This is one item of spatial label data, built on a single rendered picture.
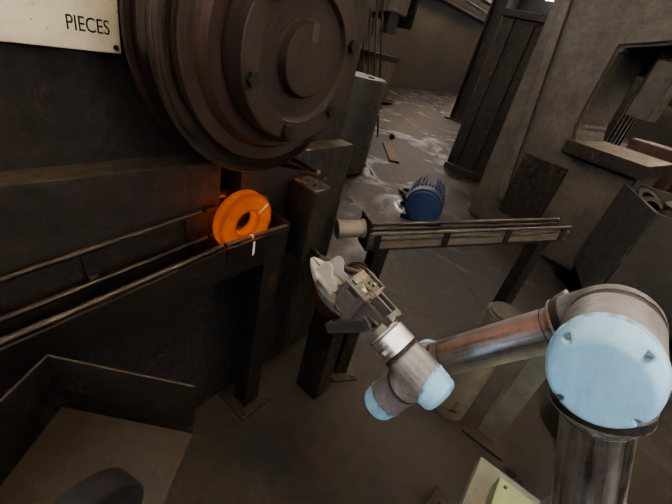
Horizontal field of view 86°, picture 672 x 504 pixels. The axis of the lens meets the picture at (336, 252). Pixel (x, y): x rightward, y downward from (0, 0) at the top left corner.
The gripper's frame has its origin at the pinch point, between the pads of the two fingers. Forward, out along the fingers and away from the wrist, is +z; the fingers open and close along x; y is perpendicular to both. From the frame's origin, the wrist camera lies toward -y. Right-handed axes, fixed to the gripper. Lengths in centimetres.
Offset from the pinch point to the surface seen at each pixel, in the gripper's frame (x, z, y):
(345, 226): -30.9, 11.3, -10.2
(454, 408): -58, -56, -53
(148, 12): 22.9, 30.5, 30.8
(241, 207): 2.3, 21.9, -3.2
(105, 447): 42.9, -6.4, -12.9
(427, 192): -199, 39, -59
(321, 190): -22.3, 19.6, -1.3
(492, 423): -63, -68, -48
